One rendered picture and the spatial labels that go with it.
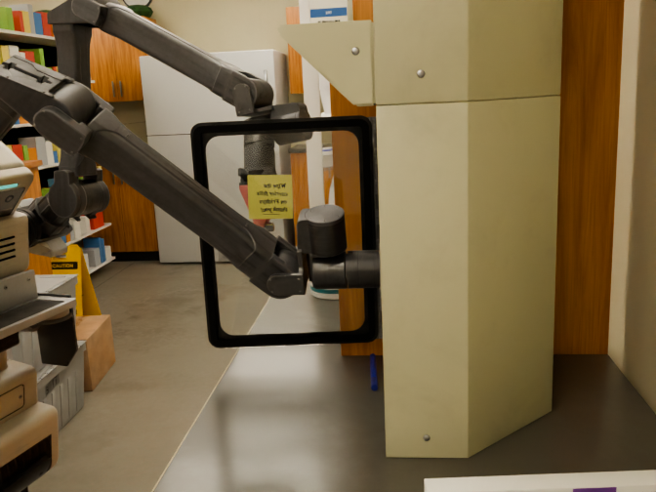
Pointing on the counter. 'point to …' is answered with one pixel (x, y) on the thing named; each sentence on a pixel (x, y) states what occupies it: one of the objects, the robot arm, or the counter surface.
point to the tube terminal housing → (467, 218)
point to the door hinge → (377, 217)
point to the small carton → (330, 11)
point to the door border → (361, 222)
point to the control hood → (339, 55)
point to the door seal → (365, 228)
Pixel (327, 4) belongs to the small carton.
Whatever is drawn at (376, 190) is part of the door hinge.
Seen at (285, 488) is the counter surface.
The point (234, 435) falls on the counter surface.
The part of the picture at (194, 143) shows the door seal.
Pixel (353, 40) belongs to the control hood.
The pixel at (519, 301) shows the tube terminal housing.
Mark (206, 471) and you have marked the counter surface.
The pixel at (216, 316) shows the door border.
